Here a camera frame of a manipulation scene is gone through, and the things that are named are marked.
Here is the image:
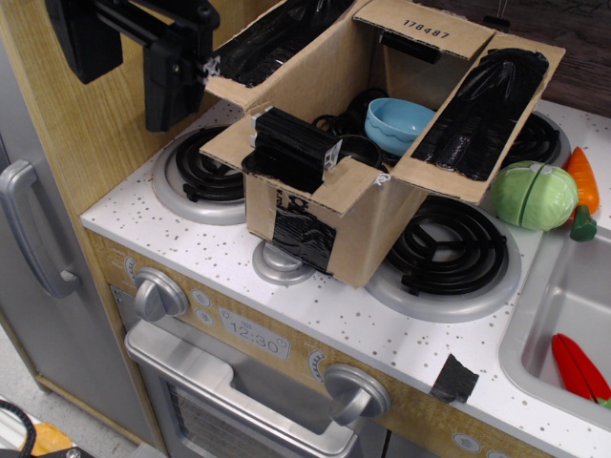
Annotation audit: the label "silver centre stove knob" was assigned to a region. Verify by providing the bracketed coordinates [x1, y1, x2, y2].
[252, 241, 314, 286]

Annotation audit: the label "front left black burner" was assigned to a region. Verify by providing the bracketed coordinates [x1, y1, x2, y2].
[153, 126, 245, 226]

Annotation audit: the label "silver oven door handle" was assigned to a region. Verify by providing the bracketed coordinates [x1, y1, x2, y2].
[125, 321, 359, 457]

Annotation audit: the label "green toy cabbage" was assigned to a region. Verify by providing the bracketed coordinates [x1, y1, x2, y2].
[491, 160, 579, 231]

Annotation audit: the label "silver toy sink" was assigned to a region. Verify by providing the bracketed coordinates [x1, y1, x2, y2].
[499, 228, 610, 430]

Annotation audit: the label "black rings inside box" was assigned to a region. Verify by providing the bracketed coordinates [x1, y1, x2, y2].
[312, 87, 393, 171]

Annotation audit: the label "black burner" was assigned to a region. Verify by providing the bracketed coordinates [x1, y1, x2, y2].
[153, 126, 245, 226]
[366, 196, 521, 323]
[501, 112, 572, 168]

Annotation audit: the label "red toy pepper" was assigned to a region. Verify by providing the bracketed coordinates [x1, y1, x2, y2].
[551, 334, 610, 409]

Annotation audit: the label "brown cardboard box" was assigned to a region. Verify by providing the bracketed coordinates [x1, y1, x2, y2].
[203, 1, 564, 287]

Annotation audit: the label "orange toy carrot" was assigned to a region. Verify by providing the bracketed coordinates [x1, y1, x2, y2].
[565, 147, 600, 242]

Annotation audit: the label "right silver oven knob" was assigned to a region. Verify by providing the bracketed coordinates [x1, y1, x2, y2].
[324, 364, 391, 426]

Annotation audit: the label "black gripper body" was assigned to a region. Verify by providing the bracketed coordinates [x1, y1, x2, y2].
[93, 1, 221, 43]

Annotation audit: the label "back right black burner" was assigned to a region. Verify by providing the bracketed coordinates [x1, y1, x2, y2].
[501, 112, 572, 168]

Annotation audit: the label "left silver oven knob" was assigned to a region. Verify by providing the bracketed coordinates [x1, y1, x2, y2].
[134, 267, 189, 323]

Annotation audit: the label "light blue bowl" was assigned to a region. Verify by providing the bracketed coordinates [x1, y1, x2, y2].
[365, 97, 435, 157]

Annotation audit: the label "grey fridge door handle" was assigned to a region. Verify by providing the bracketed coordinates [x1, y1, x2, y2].
[1, 159, 81, 299]

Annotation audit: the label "silver oven knob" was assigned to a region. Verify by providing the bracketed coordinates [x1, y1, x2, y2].
[324, 364, 391, 426]
[134, 267, 189, 323]

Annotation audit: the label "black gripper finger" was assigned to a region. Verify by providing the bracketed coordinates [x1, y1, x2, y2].
[45, 0, 123, 84]
[143, 24, 213, 133]

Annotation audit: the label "front right black burner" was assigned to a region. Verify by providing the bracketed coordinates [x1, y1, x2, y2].
[366, 196, 521, 323]

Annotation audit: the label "black tape piece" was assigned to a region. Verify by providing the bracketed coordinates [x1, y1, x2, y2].
[430, 354, 479, 404]

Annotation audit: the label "black cable bottom left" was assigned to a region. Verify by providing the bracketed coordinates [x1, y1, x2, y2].
[0, 399, 37, 458]

